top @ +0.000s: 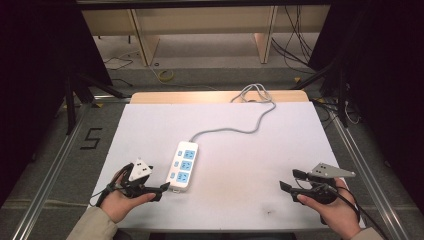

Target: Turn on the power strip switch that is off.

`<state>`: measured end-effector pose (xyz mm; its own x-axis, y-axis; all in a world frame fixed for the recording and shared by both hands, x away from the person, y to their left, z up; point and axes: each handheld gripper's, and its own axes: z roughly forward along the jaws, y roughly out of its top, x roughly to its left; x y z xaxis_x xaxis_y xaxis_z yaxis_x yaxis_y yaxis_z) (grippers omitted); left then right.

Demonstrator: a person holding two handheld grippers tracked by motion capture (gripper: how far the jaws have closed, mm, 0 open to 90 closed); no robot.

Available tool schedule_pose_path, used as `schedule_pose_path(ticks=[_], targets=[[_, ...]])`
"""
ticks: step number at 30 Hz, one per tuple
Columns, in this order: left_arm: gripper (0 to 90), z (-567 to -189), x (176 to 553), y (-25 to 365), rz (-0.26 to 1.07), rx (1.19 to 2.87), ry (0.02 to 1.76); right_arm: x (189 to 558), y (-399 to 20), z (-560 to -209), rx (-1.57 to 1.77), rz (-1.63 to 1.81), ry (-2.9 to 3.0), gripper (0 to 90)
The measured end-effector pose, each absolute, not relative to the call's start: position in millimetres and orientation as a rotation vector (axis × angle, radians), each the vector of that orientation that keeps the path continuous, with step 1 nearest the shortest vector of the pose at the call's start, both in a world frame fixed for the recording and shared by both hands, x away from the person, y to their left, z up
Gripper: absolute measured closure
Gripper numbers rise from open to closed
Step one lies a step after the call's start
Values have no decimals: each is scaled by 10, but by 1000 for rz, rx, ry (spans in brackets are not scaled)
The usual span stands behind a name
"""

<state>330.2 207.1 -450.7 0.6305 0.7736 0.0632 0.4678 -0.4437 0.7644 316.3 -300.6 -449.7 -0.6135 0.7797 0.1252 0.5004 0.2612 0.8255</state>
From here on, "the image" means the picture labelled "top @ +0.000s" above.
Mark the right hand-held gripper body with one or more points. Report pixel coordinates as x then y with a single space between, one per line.
325 191

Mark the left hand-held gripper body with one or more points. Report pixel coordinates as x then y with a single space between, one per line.
140 170

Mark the white power strip blue sockets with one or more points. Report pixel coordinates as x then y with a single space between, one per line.
183 165

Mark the person's right hand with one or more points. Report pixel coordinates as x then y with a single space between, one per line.
340 213

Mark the person's left hand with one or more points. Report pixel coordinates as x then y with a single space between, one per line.
117 203

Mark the white board sheet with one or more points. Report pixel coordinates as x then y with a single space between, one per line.
253 173

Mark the wooden table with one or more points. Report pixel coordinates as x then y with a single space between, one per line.
200 97

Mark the black metal stand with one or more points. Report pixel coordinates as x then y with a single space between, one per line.
76 96
336 86

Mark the black curtain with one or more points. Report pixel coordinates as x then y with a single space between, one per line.
36 83
386 83

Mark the aluminium floor rail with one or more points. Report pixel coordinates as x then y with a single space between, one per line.
50 173
370 166

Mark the beige wooden desk frame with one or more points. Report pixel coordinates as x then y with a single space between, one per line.
206 21

